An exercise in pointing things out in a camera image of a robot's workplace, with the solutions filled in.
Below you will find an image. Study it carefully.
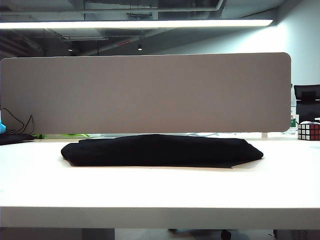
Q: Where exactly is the black polo T-shirt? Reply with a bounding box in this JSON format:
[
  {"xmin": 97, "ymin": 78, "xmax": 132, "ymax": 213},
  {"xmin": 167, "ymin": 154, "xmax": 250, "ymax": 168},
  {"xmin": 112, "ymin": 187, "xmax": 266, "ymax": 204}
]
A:
[{"xmin": 60, "ymin": 133, "xmax": 265, "ymax": 169}]

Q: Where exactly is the beige desk divider panel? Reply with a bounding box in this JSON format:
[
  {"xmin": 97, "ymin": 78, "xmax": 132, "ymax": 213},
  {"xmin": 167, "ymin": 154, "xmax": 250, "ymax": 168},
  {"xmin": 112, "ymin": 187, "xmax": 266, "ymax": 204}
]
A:
[{"xmin": 0, "ymin": 51, "xmax": 293, "ymax": 135}]

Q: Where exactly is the long ceiling light strip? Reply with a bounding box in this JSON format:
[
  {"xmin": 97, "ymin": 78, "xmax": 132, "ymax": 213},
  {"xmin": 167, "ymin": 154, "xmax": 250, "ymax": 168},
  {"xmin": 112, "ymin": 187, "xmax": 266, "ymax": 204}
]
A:
[{"xmin": 0, "ymin": 19, "xmax": 275, "ymax": 30}]

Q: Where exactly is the white ceiling pipe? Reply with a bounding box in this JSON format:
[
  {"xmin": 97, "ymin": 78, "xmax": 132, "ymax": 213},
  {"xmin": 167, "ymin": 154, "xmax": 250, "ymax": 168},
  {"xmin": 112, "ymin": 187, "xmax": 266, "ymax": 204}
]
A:
[{"xmin": 82, "ymin": 0, "xmax": 227, "ymax": 14}]

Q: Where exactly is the bright green object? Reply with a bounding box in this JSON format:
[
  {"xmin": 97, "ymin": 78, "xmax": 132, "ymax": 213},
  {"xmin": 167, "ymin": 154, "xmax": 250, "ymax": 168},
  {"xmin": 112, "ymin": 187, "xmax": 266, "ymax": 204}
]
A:
[{"xmin": 33, "ymin": 133, "xmax": 91, "ymax": 139}]

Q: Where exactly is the grey table leg panel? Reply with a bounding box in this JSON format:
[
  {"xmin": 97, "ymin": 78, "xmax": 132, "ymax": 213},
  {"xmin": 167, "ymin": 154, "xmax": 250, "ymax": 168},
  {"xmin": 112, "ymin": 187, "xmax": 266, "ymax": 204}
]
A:
[{"xmin": 82, "ymin": 227, "xmax": 116, "ymax": 240}]

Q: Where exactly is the black chair base castor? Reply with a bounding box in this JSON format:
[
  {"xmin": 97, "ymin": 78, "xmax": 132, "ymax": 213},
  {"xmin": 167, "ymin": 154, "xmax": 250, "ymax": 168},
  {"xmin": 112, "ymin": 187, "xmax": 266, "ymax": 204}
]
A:
[{"xmin": 168, "ymin": 227, "xmax": 233, "ymax": 240}]

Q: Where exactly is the plastic bottle green label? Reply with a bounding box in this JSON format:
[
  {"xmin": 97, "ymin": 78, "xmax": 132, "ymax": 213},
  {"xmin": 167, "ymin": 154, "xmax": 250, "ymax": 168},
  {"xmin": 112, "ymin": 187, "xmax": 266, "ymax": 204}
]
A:
[{"xmin": 289, "ymin": 83, "xmax": 300, "ymax": 136}]

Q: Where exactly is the black flat pad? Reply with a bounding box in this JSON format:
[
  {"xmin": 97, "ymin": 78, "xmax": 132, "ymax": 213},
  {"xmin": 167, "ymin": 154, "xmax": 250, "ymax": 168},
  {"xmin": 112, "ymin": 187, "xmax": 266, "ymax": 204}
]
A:
[{"xmin": 0, "ymin": 133, "xmax": 35, "ymax": 146}]

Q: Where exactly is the black mesh office chair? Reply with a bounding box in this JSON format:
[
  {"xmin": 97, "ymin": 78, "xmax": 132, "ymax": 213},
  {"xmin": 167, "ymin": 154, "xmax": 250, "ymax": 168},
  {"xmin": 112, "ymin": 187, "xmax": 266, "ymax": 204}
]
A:
[{"xmin": 293, "ymin": 84, "xmax": 320, "ymax": 123}]

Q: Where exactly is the Rubik's cube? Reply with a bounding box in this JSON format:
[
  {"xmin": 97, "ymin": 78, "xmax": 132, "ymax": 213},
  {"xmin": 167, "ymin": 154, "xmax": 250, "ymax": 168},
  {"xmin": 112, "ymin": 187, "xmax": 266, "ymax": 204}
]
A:
[{"xmin": 297, "ymin": 121, "xmax": 320, "ymax": 141}]

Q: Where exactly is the grey computer tower grille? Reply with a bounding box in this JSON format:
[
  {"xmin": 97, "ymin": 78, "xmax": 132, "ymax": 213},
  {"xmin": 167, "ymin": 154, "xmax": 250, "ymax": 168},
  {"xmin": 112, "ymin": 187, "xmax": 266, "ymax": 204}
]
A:
[{"xmin": 273, "ymin": 228, "xmax": 320, "ymax": 240}]

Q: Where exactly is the thin black cable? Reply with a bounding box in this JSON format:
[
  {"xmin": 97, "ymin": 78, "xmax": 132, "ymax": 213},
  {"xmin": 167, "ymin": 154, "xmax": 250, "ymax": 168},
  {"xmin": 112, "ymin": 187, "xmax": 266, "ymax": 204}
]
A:
[{"xmin": 0, "ymin": 107, "xmax": 36, "ymax": 135}]

